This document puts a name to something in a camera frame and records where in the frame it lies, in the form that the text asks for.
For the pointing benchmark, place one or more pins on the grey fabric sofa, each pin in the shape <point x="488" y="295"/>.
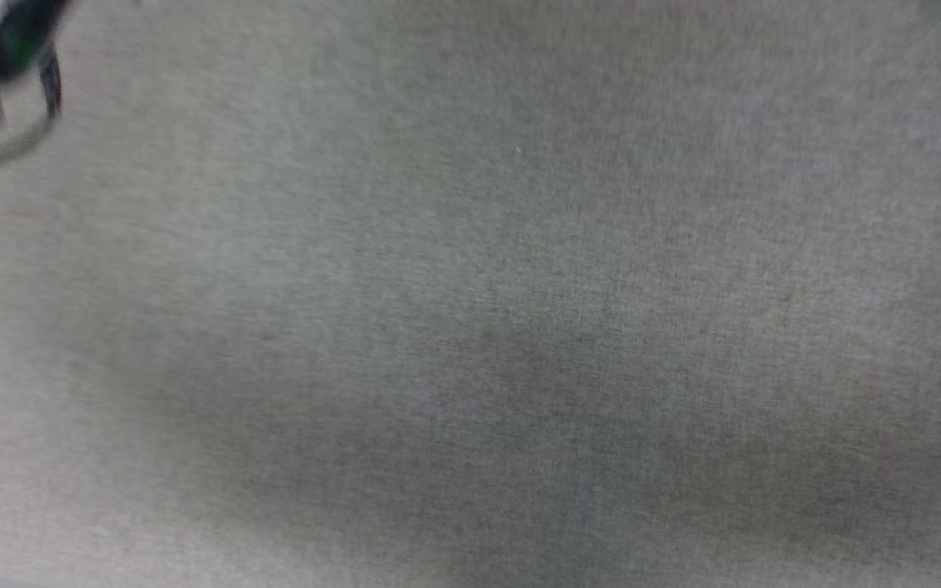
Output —
<point x="519" y="327"/>

